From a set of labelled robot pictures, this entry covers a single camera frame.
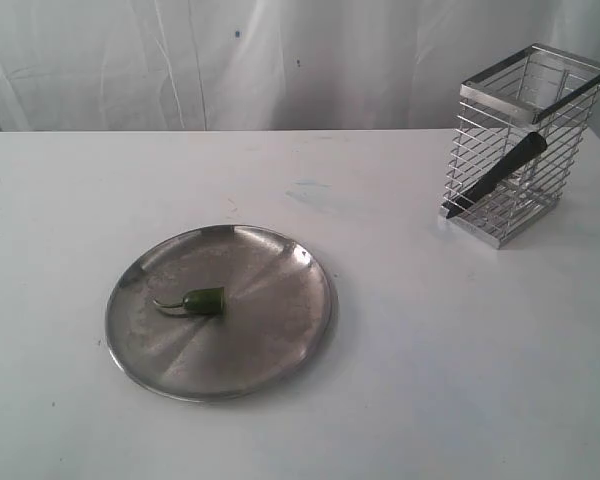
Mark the black knife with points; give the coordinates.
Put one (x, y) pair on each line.
(527, 149)

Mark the round steel plate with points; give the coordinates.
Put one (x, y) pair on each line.
(279, 304)

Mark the chrome wire utensil holder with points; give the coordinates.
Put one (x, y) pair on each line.
(521, 123)

